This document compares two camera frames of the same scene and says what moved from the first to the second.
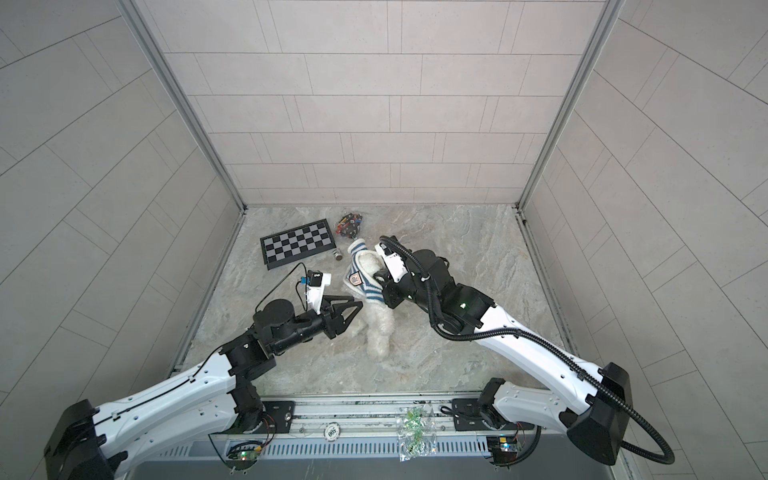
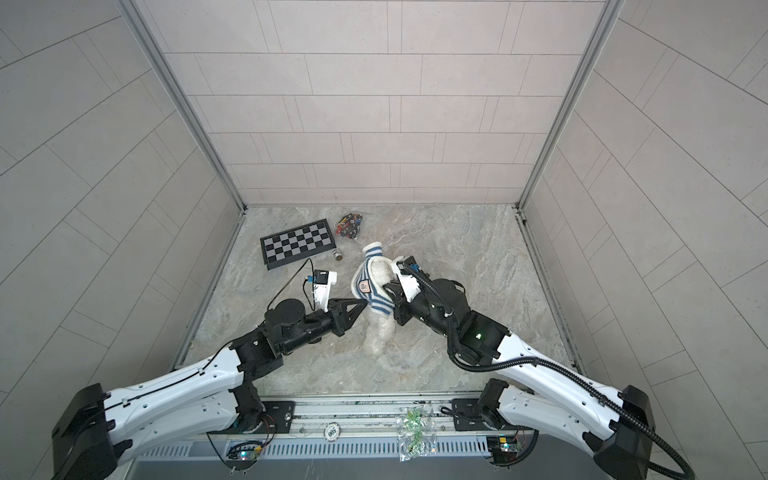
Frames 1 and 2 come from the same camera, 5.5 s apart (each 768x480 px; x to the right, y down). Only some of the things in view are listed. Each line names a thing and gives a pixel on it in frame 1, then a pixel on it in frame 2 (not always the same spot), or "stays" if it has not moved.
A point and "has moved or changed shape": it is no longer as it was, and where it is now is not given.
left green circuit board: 243,456 stays
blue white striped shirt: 358,280 has moved or changed shape
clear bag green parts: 417,432 stays
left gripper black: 330,318 stays
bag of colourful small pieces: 349,225 stays
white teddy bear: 376,321 has moved or changed shape
